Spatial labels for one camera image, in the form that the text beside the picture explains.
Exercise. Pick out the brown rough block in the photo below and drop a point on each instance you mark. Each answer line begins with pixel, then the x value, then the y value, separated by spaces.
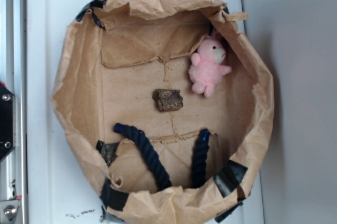
pixel 167 100

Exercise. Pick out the brown paper bag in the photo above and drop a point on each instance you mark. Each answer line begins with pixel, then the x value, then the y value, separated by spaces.
pixel 147 166

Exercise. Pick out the pink plush bunny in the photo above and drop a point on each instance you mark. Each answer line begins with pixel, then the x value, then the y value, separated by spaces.
pixel 206 70

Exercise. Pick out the white plastic bin lid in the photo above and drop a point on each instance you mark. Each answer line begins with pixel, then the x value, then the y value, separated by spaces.
pixel 58 191

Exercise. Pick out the black metal bracket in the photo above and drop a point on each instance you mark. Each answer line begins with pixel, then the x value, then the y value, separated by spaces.
pixel 8 123

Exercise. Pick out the metal frame rail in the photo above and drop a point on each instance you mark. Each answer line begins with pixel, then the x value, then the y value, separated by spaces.
pixel 14 199

